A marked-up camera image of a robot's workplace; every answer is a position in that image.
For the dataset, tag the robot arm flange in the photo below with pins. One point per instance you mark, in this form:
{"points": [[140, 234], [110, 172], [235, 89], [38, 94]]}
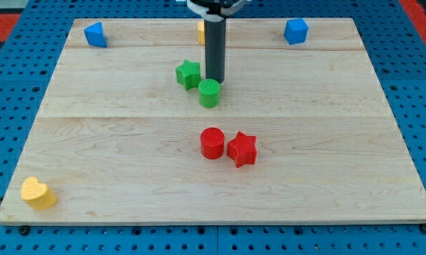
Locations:
{"points": [[215, 10]]}

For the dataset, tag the green star block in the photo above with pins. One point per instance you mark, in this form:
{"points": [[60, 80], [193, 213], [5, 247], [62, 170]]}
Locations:
{"points": [[188, 74]]}

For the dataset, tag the blue cube block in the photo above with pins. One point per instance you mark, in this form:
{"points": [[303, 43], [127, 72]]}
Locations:
{"points": [[296, 31]]}

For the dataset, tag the red star block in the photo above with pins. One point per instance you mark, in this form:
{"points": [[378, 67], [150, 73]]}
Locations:
{"points": [[242, 149]]}

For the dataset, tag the green cylinder block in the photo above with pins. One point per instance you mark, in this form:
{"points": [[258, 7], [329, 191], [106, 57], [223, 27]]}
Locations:
{"points": [[209, 93]]}

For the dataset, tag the red cylinder block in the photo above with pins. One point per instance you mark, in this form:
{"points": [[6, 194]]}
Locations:
{"points": [[212, 143]]}

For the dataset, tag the blue triangular block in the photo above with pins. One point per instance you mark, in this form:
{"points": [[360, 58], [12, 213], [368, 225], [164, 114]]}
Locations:
{"points": [[95, 36]]}

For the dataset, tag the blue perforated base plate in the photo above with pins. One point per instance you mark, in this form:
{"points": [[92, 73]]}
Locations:
{"points": [[397, 49]]}

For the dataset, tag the yellow block behind arm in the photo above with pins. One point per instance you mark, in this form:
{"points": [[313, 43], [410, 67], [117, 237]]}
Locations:
{"points": [[201, 32]]}

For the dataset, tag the yellow heart block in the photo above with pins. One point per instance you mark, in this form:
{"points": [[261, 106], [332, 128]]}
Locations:
{"points": [[39, 196]]}

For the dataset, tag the wooden board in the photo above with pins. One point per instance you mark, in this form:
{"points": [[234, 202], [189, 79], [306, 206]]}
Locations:
{"points": [[117, 139]]}

